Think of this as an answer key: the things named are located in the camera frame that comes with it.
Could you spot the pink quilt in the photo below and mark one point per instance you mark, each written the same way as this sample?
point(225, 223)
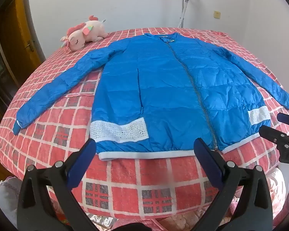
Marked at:
point(7, 192)

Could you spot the yellow wall socket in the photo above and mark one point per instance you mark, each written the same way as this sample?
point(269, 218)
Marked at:
point(216, 14)

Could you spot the red plaid bed sheet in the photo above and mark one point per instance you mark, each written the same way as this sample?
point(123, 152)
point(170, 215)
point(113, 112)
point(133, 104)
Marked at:
point(159, 173)

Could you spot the yellow wooden door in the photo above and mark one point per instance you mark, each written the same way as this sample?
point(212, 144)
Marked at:
point(16, 28)

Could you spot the blue padded jacket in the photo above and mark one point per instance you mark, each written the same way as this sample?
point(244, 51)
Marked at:
point(159, 89)

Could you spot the grey garment steamer stand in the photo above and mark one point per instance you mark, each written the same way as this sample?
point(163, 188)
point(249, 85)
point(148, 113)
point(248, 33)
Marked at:
point(184, 9)

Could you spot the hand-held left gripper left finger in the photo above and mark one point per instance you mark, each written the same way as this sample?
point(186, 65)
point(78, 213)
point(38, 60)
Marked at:
point(83, 163)

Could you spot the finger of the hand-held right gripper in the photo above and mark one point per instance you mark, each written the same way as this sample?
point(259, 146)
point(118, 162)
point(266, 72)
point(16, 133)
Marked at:
point(269, 132)
point(283, 118)

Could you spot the pink unicorn plush toy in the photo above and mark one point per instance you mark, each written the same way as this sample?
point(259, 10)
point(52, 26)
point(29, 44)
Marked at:
point(86, 32)

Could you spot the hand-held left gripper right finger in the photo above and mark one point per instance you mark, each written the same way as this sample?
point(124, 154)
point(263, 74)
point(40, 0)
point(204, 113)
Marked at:
point(209, 166)

